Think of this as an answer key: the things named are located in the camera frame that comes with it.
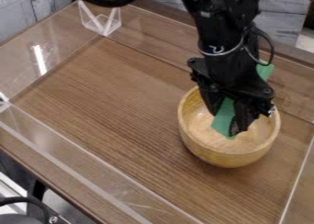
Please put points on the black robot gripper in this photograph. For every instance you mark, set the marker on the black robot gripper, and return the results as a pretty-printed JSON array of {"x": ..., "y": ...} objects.
[{"x": 229, "y": 76}]

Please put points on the green rectangular block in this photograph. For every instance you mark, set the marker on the green rectangular block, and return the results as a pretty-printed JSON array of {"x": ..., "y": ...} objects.
[{"x": 224, "y": 115}]

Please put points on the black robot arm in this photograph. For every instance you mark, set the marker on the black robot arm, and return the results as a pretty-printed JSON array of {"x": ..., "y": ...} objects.
[{"x": 225, "y": 28}]

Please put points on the light wooden bowl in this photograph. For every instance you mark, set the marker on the light wooden bowl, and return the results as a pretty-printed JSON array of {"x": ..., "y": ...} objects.
[{"x": 208, "y": 145}]

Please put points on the black metal table leg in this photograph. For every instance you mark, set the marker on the black metal table leg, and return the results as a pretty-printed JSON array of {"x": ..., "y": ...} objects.
[{"x": 36, "y": 190}]

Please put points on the clear acrylic tray wall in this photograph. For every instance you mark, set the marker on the clear acrylic tray wall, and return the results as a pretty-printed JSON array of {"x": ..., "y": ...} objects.
[{"x": 89, "y": 124}]

